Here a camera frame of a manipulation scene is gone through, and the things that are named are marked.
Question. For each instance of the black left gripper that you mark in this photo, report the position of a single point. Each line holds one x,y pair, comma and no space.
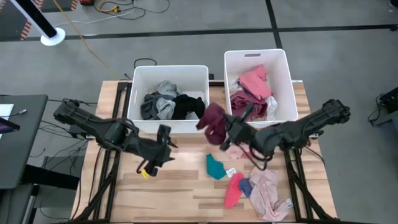
154,152

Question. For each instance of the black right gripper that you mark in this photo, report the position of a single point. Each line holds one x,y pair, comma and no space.
241,132

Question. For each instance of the maroon garment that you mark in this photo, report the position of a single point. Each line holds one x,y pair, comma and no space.
214,124

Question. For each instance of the white garment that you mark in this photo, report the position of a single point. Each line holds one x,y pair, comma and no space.
272,107

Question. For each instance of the grey sock with white cuff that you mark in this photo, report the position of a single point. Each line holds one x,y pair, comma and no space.
164,109

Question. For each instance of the teal garment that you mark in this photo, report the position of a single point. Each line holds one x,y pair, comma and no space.
214,168

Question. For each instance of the dark grey garment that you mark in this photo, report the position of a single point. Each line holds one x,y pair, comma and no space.
148,107

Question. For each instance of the rose pink garment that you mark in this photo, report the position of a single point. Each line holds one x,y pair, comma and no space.
255,82

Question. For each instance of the small blue sock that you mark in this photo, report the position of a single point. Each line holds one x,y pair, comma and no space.
245,186

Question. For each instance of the coral pink sock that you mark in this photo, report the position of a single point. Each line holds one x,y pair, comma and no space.
233,193

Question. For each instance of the white perforated plastic bin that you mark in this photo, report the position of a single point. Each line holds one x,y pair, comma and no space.
280,68
168,77

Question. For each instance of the light pink garment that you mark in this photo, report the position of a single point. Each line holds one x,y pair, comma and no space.
267,199

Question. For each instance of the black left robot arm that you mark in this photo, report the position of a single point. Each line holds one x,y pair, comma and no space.
93,124

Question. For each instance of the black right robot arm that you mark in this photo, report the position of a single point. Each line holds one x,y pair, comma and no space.
298,130

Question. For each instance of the yellow tag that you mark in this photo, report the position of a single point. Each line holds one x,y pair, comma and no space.
145,173

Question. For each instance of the dusty plum garment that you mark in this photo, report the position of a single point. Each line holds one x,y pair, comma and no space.
245,105

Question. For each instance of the white clothing label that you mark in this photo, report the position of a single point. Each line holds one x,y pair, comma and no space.
231,172

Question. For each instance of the black fleece garment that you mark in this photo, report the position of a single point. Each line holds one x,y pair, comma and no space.
188,105

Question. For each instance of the light grey terry sock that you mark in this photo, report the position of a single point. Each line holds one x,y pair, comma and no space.
168,88

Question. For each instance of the black desk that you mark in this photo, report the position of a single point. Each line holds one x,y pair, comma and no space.
25,149

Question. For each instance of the black tablet screen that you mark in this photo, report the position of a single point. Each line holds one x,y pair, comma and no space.
7,124

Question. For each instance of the white paper sheet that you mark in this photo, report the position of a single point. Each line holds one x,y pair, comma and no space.
5,110

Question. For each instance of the red device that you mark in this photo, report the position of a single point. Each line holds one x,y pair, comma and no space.
87,2

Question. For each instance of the black hazard-striped mat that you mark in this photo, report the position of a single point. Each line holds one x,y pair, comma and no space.
9,21

